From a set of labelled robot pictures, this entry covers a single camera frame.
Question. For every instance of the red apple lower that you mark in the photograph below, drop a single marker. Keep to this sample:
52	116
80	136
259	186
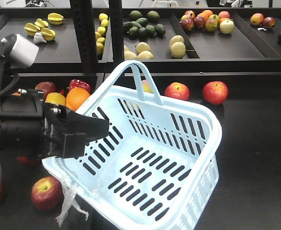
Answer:
47	193

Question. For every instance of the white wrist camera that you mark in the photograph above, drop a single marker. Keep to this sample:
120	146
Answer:
20	53

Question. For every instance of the black wooden display stand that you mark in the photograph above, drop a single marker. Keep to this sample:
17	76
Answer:
248	193

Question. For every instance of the light blue plastic basket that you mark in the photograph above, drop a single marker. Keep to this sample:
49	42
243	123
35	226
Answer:
156	169

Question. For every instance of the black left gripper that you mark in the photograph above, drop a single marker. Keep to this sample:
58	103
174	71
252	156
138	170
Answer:
35	129

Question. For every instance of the red apple front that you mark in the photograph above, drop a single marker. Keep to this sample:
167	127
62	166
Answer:
28	162

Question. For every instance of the red yellow apple back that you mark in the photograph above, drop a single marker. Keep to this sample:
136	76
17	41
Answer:
47	87

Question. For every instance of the orange beside pepper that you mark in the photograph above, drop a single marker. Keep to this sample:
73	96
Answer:
76	97

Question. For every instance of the yellow apple by orange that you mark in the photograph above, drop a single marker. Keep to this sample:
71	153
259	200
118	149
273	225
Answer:
55	98

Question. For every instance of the red apple middle right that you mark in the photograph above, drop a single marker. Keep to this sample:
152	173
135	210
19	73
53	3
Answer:
177	90

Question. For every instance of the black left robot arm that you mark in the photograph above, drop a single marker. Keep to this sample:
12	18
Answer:
8	79

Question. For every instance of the red apple far right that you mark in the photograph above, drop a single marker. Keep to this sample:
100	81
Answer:
215	92

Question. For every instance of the white garlic bulb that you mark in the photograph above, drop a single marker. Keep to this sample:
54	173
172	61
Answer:
38	38

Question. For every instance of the red bell pepper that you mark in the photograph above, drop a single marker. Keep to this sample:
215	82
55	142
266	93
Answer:
75	83

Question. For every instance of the pale peach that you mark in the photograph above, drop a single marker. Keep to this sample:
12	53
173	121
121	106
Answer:
146	86

